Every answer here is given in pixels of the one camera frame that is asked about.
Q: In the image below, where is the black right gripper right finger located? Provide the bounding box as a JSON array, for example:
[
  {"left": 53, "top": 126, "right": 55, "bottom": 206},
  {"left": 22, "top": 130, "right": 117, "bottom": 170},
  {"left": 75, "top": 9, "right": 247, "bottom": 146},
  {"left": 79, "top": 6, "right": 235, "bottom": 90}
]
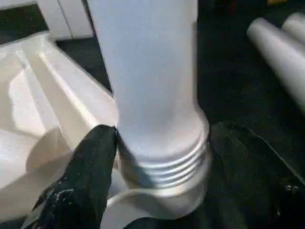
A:
[{"left": 209, "top": 121, "right": 305, "bottom": 229}]

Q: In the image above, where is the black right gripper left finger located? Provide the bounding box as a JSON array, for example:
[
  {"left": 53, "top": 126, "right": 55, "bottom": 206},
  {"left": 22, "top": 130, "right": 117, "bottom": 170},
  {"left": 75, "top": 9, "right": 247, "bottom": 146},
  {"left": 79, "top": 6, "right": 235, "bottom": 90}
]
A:
[{"left": 21, "top": 124, "right": 118, "bottom": 229}]

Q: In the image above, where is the black work mat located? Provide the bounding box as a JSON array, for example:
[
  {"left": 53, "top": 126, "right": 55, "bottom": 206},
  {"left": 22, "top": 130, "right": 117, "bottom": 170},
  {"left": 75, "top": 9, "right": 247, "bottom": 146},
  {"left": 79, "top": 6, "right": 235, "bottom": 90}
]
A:
[{"left": 0, "top": 0, "right": 305, "bottom": 229}]

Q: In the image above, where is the white sideboard cabinet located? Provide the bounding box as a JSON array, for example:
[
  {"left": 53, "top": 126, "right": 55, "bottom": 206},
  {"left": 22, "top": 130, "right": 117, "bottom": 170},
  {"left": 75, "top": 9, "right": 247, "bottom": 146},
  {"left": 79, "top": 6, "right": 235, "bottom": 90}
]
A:
[{"left": 38, "top": 0, "right": 96, "bottom": 40}]

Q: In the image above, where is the white plastic table top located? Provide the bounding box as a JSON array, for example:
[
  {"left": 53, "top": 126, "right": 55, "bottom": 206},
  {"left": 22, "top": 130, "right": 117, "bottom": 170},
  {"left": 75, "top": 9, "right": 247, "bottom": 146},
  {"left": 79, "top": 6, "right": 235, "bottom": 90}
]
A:
[{"left": 0, "top": 31, "right": 208, "bottom": 220}]

